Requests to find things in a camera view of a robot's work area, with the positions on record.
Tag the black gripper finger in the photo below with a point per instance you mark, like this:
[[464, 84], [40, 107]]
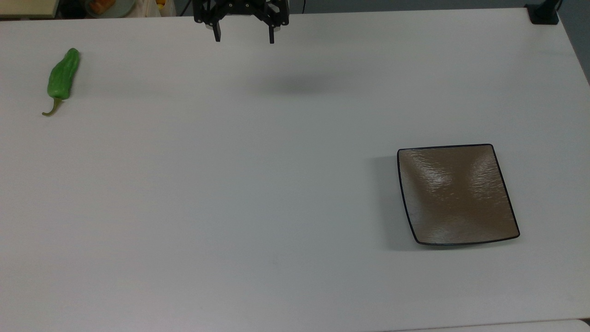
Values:
[[271, 34], [217, 32]]

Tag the cream cloth bag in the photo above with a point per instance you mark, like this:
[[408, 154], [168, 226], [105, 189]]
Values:
[[147, 9]]

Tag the green chili pepper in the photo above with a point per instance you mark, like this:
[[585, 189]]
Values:
[[62, 78]]

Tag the grey bowl with orange food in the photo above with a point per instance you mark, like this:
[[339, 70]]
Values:
[[110, 6]]

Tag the yellow fruit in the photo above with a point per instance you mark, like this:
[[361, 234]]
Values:
[[161, 3]]

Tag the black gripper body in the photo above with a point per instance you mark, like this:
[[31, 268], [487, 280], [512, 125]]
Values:
[[239, 10]]

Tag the brown square ceramic plate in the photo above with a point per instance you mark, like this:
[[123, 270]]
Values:
[[456, 193]]

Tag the black table clamp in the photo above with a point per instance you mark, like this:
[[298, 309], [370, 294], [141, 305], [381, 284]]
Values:
[[543, 14]]

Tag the beige wooden board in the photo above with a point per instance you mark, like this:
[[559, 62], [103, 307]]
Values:
[[27, 7]]

